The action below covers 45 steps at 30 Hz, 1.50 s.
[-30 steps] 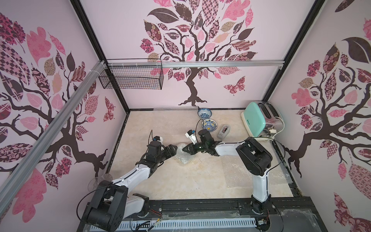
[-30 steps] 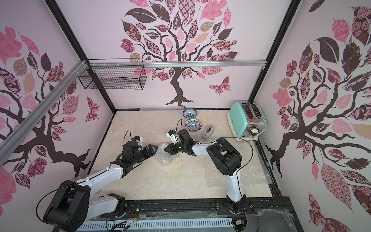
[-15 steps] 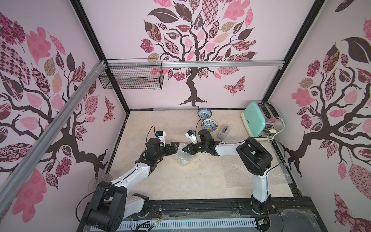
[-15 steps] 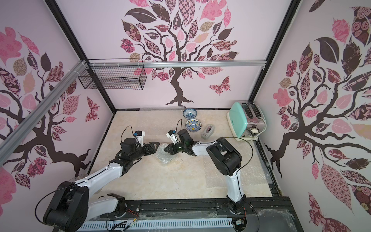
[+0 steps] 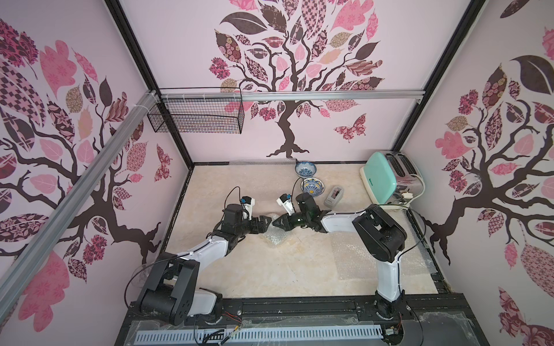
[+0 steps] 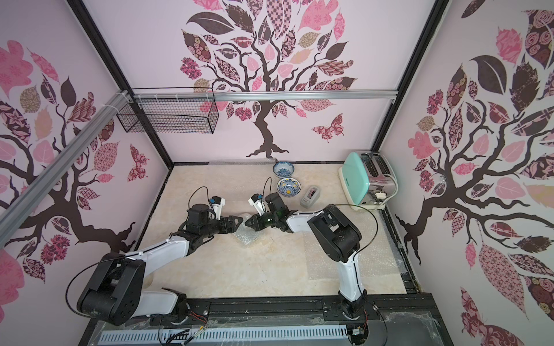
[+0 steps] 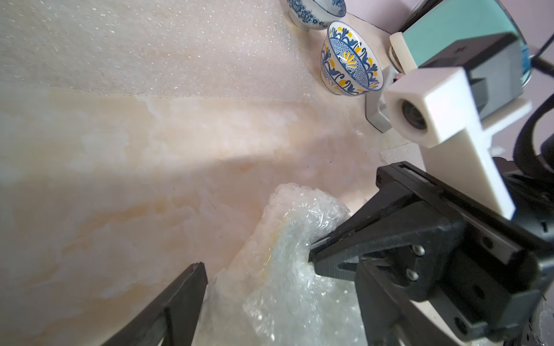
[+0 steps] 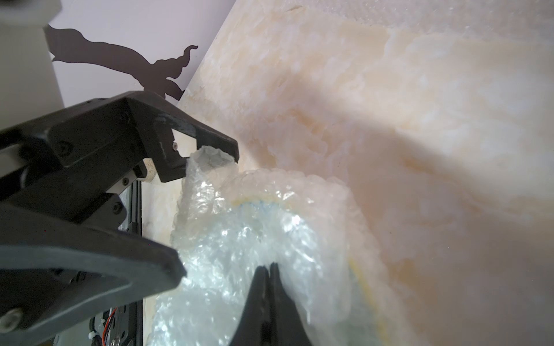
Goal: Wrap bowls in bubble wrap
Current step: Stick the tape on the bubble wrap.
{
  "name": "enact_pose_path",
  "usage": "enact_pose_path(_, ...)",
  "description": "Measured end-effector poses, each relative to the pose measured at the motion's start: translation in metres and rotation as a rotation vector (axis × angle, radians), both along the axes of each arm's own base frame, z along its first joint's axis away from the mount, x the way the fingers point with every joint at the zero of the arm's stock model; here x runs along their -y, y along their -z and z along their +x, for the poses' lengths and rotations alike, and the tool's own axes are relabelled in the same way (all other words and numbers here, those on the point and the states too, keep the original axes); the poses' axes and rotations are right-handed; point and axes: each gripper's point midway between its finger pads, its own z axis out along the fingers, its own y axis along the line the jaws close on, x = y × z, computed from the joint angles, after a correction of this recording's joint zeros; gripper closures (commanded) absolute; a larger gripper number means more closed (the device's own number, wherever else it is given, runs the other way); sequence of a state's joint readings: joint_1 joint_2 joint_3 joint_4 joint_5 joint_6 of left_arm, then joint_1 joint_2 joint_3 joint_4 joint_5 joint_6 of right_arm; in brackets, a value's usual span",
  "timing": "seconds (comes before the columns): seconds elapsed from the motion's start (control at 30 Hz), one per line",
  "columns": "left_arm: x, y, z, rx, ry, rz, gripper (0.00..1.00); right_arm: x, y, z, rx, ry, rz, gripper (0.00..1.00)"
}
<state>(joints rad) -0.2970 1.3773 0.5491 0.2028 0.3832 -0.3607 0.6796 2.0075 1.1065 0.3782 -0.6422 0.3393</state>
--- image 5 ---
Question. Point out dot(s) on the grey tape dispenser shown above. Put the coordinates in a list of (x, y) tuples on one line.
[(334, 197)]

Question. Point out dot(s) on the aluminium frame bar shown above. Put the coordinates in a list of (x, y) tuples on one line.
[(22, 271), (334, 95)]

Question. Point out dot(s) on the blue white patterned bowl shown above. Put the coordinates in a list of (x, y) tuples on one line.
[(305, 169)]

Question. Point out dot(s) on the aluminium frame bar back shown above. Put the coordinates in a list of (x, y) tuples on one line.
[(334, 95)]

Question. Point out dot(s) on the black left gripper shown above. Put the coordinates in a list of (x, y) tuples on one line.
[(264, 226)]

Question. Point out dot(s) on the aluminium frame bar left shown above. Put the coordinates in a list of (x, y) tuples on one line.
[(22, 271)]

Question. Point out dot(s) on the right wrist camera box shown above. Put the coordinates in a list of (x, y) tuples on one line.
[(285, 202)]

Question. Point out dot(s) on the blue yellow patterned bowl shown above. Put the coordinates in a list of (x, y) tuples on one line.
[(313, 186)]

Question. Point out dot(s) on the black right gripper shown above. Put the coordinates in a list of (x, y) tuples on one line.
[(289, 219)]

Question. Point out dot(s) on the black wire wall basket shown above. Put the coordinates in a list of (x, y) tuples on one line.
[(219, 110)]

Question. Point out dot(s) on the mint green toaster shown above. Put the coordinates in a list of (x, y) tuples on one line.
[(391, 179)]

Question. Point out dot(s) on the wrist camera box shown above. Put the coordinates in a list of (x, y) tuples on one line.
[(285, 202), (247, 204)]

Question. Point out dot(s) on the white slotted cable duct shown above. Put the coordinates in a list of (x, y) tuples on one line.
[(258, 335)]

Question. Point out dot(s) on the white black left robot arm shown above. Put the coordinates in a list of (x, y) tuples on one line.
[(171, 293)]

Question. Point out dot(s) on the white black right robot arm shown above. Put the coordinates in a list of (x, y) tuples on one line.
[(380, 233)]

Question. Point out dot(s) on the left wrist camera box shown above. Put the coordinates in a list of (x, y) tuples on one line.
[(247, 204)]

